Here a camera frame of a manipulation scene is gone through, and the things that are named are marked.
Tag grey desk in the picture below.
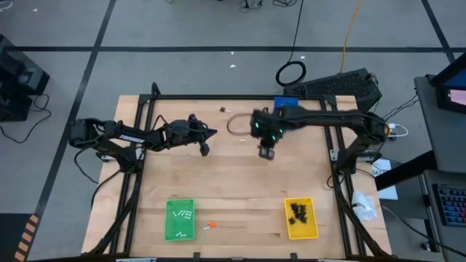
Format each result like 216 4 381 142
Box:
414 74 466 262

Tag black backlit keyboard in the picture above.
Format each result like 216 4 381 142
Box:
432 183 466 228

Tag black computer monitor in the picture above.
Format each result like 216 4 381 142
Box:
431 52 466 115

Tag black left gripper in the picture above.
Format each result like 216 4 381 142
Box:
170 113 218 146

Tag yellow plastic basket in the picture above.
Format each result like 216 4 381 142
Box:
283 196 320 241

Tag grey cable bundle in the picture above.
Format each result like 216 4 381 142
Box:
387 93 419 119

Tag black metal bar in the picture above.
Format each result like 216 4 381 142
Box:
374 150 438 192

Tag green plastic basket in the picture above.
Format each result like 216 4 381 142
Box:
164 198 197 243

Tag blue plastic basket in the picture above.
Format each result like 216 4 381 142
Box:
273 95 300 110

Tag black orange striped ramp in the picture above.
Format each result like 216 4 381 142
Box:
0 213 40 262

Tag black floor cable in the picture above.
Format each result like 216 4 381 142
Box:
0 93 52 144
380 204 466 258

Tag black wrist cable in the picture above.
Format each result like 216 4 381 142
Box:
226 111 253 138
151 114 171 132

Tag white paper sheet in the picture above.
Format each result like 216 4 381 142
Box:
371 159 399 201

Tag white crumpled plastic bag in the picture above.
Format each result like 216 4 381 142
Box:
350 189 379 222

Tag black equipment case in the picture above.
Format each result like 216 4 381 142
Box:
0 34 51 123

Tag yellow hanging cable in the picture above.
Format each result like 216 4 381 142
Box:
339 0 363 73

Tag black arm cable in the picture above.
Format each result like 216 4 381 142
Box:
74 147 123 209
325 171 346 189

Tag black computer tower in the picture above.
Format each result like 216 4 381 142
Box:
283 68 383 114

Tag black hanging cable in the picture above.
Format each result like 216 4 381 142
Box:
275 0 307 87

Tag black cable bundle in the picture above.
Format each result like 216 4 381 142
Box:
238 0 304 10

